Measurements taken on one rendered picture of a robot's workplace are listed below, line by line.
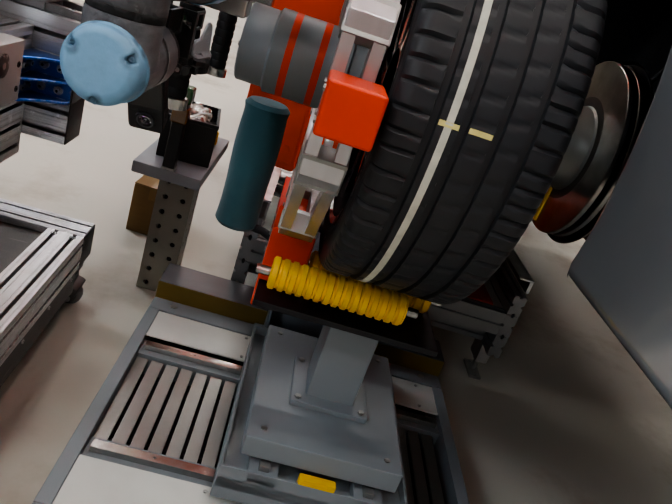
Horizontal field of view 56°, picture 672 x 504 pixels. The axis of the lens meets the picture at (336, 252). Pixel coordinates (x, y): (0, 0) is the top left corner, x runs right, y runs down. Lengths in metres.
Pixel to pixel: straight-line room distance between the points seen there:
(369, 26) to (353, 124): 0.14
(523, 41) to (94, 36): 0.49
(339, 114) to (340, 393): 0.69
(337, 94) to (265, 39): 0.32
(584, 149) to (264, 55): 0.56
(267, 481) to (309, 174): 0.59
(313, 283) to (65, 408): 0.68
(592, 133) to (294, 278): 0.56
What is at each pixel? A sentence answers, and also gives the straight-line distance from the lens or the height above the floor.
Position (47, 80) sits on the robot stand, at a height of 0.64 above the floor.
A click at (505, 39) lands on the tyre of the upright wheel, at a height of 0.99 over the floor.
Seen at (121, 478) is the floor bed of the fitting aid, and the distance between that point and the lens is 1.28.
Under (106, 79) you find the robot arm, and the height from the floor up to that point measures 0.84.
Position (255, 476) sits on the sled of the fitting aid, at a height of 0.16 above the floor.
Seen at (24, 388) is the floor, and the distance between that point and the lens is 1.56.
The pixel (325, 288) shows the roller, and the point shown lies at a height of 0.52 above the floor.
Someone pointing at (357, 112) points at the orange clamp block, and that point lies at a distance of 0.76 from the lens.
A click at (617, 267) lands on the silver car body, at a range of 0.76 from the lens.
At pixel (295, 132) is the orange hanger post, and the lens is 1.60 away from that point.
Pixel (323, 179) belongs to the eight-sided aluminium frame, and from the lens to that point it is 0.88.
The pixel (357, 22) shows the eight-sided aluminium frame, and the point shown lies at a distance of 0.84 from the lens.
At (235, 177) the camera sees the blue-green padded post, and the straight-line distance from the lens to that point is 1.26.
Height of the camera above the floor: 0.99
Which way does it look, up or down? 22 degrees down
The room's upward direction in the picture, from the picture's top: 19 degrees clockwise
